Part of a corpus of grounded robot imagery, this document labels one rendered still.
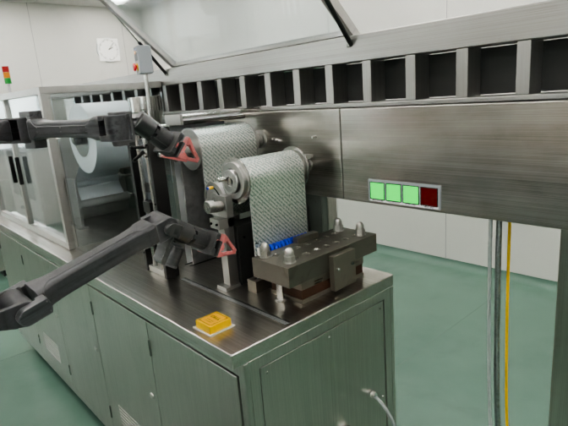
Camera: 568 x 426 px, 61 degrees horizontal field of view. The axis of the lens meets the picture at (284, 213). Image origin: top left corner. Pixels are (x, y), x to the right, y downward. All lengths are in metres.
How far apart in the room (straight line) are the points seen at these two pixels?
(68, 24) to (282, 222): 5.94
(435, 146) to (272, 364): 0.73
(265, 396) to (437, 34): 1.05
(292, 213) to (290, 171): 0.14
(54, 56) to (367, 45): 5.89
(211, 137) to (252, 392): 0.84
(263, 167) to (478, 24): 0.70
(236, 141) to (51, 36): 5.57
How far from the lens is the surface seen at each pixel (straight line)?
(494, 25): 1.33
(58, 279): 1.17
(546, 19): 1.29
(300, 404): 1.46
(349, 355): 1.56
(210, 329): 1.32
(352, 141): 1.57
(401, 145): 1.46
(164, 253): 1.32
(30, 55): 7.03
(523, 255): 4.00
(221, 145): 1.69
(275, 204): 1.54
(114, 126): 1.31
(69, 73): 7.14
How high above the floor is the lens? 1.50
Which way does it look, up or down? 14 degrees down
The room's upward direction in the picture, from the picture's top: 4 degrees counter-clockwise
